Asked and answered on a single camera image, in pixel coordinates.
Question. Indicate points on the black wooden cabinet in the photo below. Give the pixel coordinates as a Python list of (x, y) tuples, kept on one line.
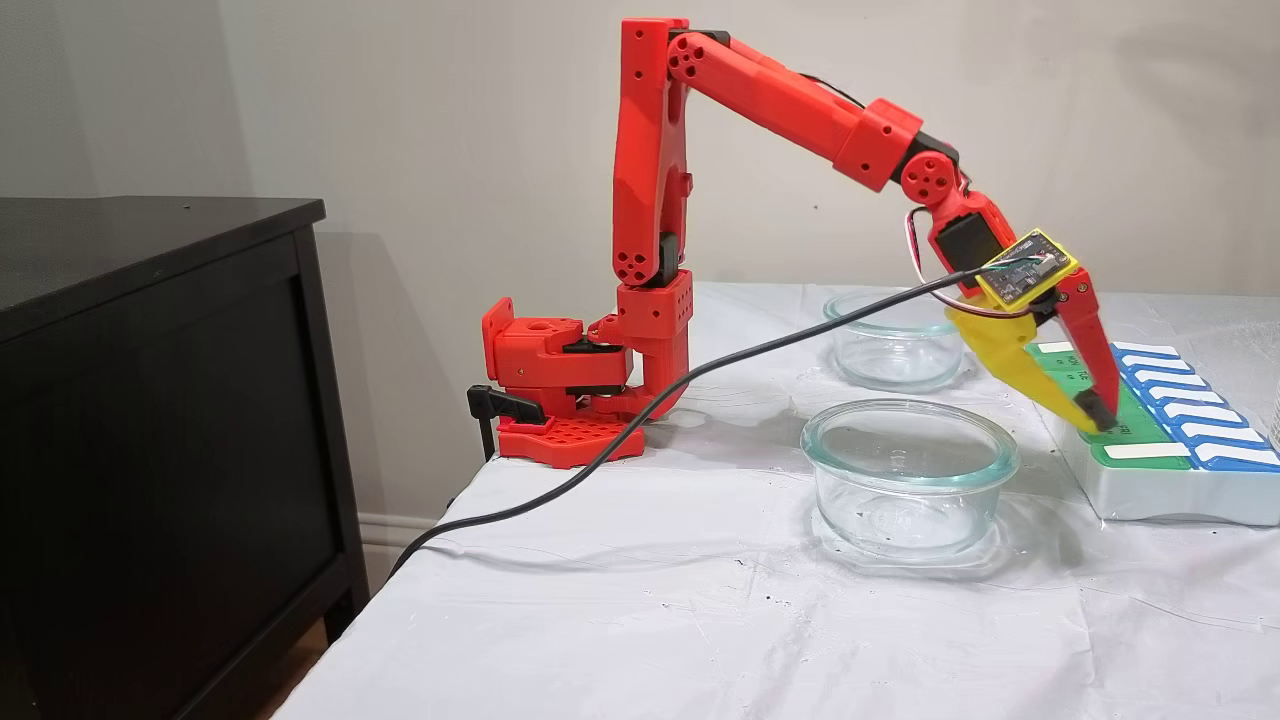
[(150, 450)]

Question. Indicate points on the black table clamp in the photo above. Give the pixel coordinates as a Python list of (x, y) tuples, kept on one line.
[(500, 403)]

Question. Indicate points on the white tablecloth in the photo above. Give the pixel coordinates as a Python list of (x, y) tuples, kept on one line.
[(650, 620)]

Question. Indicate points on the small clear glass bowl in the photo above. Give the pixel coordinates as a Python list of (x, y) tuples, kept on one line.
[(860, 350)]

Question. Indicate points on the black camera circuit board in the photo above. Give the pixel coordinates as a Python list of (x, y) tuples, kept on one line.
[(1030, 268)]

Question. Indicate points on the green blue weekly pill organizer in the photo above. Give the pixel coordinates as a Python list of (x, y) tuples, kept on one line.
[(1150, 490)]

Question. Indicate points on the large clear glass bowl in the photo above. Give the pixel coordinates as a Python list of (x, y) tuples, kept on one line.
[(840, 520)]

